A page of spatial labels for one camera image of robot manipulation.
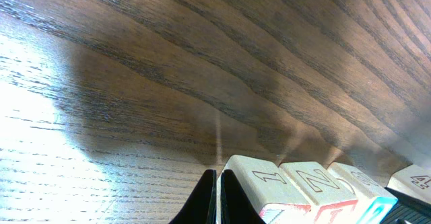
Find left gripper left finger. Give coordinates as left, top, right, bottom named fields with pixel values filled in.
left=170, top=170, right=217, bottom=224

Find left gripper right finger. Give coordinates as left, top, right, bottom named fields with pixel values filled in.
left=220, top=170, right=265, bottom=224

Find red letter A block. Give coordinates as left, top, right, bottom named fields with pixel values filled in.
left=215, top=155, right=311, bottom=223

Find red letter I block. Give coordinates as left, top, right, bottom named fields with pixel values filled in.
left=279, top=161, right=358, bottom=223

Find blue number 2 block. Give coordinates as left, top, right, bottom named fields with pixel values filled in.
left=327, top=162, right=398, bottom=224

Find yellow top wooden block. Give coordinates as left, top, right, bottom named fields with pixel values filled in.
left=387, top=164, right=430, bottom=202

